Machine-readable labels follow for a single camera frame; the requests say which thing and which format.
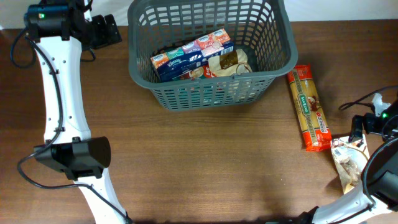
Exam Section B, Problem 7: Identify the beige snack bag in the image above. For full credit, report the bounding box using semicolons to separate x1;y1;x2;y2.
331;134;370;194
208;49;252;77

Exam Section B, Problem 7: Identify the Kleenex tissue multipack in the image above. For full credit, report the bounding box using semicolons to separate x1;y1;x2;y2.
150;28;234;82

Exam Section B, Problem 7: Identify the green Nescafe coffee bag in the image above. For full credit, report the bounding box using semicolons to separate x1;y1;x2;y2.
172;65;216;81

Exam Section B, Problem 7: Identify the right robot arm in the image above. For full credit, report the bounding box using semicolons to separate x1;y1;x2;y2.
294;93;397;224

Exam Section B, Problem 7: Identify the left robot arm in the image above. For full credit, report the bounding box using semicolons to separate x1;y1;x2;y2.
24;1;131;223

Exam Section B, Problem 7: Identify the red San Remo spaghetti pack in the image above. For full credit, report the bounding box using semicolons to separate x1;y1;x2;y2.
287;65;332;151

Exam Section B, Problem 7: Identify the grey plastic basket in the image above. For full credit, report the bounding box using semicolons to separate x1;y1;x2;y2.
127;0;298;111

